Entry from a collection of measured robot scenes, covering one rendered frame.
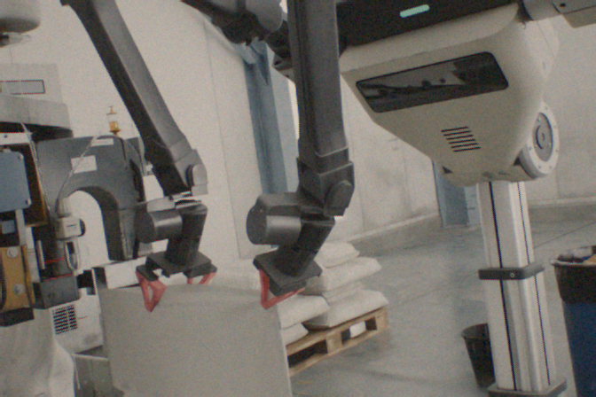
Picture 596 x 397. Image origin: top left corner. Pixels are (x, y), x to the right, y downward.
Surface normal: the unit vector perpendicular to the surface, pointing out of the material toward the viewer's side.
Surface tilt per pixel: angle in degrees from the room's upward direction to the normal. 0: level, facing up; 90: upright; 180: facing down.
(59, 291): 90
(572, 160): 90
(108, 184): 90
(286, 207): 119
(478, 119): 130
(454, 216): 90
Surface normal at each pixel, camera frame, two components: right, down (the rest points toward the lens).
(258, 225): -0.82, -0.04
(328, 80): 0.55, 0.41
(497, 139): -0.42, 0.74
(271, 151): -0.67, 0.14
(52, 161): 0.73, -0.07
